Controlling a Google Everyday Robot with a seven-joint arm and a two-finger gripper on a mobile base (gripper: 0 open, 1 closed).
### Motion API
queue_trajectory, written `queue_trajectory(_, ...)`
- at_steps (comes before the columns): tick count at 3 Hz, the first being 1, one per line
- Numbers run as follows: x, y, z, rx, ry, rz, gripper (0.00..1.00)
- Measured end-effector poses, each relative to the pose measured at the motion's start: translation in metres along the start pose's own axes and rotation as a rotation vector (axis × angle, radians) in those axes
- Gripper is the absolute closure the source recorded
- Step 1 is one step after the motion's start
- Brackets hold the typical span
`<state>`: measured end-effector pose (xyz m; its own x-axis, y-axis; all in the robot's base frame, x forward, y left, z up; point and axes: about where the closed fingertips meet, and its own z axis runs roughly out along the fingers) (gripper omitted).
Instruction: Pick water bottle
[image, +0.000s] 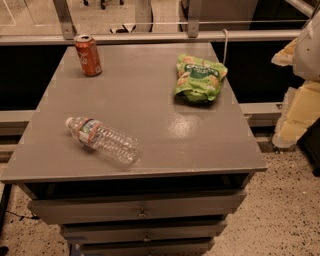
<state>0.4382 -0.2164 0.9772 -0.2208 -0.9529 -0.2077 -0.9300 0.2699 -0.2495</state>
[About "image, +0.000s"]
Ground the bottom grey drawer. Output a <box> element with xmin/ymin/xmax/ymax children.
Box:
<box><xmin>81</xmin><ymin>238</ymin><xmax>214</xmax><ymax>256</ymax></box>

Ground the clear plastic water bottle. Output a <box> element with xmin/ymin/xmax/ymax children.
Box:
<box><xmin>65</xmin><ymin>117</ymin><xmax>139</xmax><ymax>165</ymax></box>

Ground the white cable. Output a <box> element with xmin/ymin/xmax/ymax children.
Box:
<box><xmin>221</xmin><ymin>28</ymin><xmax>230</xmax><ymax>66</ymax></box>

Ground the middle grey drawer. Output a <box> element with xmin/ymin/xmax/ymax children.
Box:
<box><xmin>62</xmin><ymin>219</ymin><xmax>226</xmax><ymax>244</ymax></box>

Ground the green chip bag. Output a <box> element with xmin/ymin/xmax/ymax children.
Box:
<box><xmin>175</xmin><ymin>54</ymin><xmax>228</xmax><ymax>103</ymax></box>

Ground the grey drawer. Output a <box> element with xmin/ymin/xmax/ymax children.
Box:
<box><xmin>81</xmin><ymin>238</ymin><xmax>214</xmax><ymax>256</ymax></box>
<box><xmin>62</xmin><ymin>219</ymin><xmax>226</xmax><ymax>244</ymax></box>
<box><xmin>28</xmin><ymin>189</ymin><xmax>246</xmax><ymax>224</ymax></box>

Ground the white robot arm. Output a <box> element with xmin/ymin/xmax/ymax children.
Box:
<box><xmin>293</xmin><ymin>12</ymin><xmax>320</xmax><ymax>81</ymax></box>

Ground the top grey drawer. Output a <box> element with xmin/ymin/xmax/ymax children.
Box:
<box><xmin>28</xmin><ymin>189</ymin><xmax>246</xmax><ymax>224</ymax></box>

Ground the orange soda can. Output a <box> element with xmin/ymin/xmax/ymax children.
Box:
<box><xmin>75</xmin><ymin>35</ymin><xmax>102</xmax><ymax>76</ymax></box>

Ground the grey metal railing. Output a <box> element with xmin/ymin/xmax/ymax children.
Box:
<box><xmin>0</xmin><ymin>0</ymin><xmax>301</xmax><ymax>45</ymax></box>

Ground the grey drawer cabinet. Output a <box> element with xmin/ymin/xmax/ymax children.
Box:
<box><xmin>0</xmin><ymin>42</ymin><xmax>269</xmax><ymax>256</ymax></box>

